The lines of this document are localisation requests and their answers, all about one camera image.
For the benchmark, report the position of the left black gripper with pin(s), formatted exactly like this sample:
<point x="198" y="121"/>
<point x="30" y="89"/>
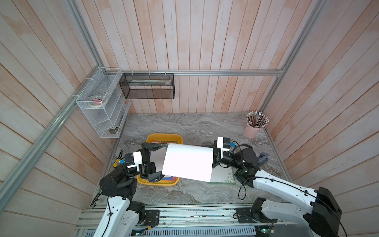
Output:
<point x="148" y="168"/>

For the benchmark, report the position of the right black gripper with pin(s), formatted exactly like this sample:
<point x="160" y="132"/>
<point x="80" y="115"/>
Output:
<point x="216" y="159"/>

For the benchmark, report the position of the green floral stationery paper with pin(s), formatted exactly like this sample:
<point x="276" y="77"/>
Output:
<point x="222" y="176"/>

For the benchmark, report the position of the pink red-bordered stationery paper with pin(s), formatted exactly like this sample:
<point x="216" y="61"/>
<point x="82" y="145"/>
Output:
<point x="188" y="162"/>

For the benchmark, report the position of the yellow plastic storage tray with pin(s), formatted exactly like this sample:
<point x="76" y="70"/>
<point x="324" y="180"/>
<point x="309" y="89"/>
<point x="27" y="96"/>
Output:
<point x="162" y="138"/>

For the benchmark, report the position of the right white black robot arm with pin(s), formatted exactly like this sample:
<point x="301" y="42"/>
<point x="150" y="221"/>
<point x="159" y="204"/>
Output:
<point x="315" y="209"/>

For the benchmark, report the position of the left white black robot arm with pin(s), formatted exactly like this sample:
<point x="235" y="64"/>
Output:
<point x="122" y="214"/>

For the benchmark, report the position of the stack of coloured stationery paper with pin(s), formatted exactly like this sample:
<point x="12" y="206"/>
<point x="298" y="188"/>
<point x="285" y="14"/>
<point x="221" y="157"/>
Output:
<point x="158" y="158"/>

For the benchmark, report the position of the pink pencil cup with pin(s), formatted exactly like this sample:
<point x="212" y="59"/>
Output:
<point x="251" y="131"/>

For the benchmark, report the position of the yellow tape measure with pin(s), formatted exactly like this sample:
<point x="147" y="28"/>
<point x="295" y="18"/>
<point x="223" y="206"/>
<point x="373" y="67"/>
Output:
<point x="119" y="158"/>

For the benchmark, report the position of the grey blue hole punch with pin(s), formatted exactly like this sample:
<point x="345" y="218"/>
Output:
<point x="262" y="159"/>

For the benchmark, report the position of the bundle of pencils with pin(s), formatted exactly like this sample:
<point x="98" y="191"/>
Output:
<point x="257" y="119"/>

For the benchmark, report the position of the tape roll on shelf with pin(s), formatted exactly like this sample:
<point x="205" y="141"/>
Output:
<point x="97" y="101"/>

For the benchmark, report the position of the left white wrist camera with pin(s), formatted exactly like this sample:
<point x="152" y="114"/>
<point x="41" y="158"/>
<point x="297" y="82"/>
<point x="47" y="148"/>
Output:
<point x="132" y="160"/>

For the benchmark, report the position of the white wire wall shelf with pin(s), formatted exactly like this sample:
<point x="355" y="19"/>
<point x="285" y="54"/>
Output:
<point x="107" y="121"/>

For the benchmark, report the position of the black mesh wall basket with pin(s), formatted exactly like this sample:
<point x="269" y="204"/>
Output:
<point x="147" y="86"/>

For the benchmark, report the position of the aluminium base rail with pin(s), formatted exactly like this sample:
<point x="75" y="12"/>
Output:
<point x="170" y="216"/>

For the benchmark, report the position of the horizontal aluminium frame bar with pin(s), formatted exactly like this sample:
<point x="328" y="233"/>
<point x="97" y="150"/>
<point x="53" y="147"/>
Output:
<point x="204" y="73"/>

